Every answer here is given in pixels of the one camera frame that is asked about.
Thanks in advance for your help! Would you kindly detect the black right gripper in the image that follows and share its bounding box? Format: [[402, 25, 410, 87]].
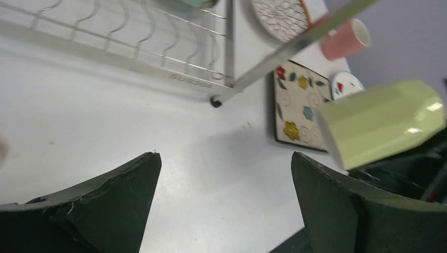
[[349, 129, 446, 203]]

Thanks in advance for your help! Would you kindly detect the pale yellow ceramic mug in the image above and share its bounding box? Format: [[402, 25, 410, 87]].
[[315, 80, 446, 171]]

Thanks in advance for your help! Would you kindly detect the pink ceramic mug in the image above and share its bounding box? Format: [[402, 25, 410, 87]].
[[318, 18, 372, 61]]

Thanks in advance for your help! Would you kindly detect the round floral pattern plate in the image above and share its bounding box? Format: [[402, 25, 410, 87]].
[[251, 0, 312, 43]]

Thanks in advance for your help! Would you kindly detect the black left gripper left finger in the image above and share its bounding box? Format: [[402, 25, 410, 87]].
[[1, 152, 162, 252]]

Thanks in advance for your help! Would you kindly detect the stainless steel dish rack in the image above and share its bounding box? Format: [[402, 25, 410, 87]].
[[1, 1, 373, 108]]

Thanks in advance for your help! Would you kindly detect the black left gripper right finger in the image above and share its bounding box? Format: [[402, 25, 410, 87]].
[[291, 152, 446, 252]]

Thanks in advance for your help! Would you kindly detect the square flower pattern plate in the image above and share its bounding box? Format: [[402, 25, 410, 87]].
[[273, 60, 332, 152]]

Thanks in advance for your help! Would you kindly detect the watermelon pattern round plate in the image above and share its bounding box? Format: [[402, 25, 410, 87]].
[[331, 71, 364, 100]]

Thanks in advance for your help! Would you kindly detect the mint green ceramic bowl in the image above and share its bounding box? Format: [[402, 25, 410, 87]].
[[182, 0, 219, 9]]

